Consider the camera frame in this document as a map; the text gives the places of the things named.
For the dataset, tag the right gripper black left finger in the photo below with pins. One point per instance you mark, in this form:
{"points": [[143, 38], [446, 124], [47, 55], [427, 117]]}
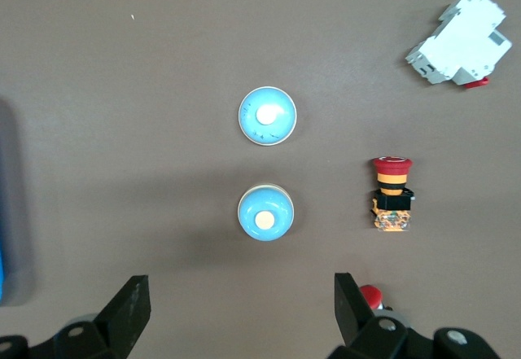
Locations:
{"points": [[126, 314]]}

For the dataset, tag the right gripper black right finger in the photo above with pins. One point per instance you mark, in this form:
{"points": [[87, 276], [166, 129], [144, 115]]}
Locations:
{"points": [[354, 318]]}

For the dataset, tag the blue call bell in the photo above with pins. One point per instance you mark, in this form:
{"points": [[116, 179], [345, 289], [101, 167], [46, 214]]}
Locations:
{"points": [[265, 212], [267, 116]]}

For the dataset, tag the blue plastic tray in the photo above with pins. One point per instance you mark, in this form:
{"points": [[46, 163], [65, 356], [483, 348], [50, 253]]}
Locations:
{"points": [[1, 273]]}

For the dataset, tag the red black push button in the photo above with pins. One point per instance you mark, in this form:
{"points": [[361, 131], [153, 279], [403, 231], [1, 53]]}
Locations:
{"points": [[370, 294]]}

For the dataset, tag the red yellow emergency stop button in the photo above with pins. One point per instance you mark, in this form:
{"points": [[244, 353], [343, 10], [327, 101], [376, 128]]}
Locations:
{"points": [[392, 198]]}

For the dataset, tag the white circuit breaker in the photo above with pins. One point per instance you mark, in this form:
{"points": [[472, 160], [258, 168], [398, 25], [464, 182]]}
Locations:
{"points": [[460, 45]]}

